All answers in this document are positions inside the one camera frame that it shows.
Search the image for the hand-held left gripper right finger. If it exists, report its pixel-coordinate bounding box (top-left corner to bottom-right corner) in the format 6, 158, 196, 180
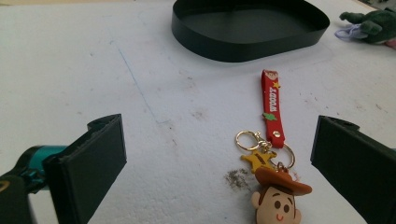
310, 115, 396, 224

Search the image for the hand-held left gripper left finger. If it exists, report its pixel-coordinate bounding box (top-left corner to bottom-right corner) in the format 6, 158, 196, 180
42, 113, 128, 224

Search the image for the cowboy figure keychain red strap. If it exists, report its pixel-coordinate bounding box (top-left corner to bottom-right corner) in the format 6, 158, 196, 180
234, 69, 313, 224

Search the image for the black shallow tray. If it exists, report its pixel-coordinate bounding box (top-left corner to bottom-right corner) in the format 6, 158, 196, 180
171, 0, 331, 63

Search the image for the green plush toy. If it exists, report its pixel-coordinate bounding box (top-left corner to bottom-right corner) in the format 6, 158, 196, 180
334, 7, 396, 50

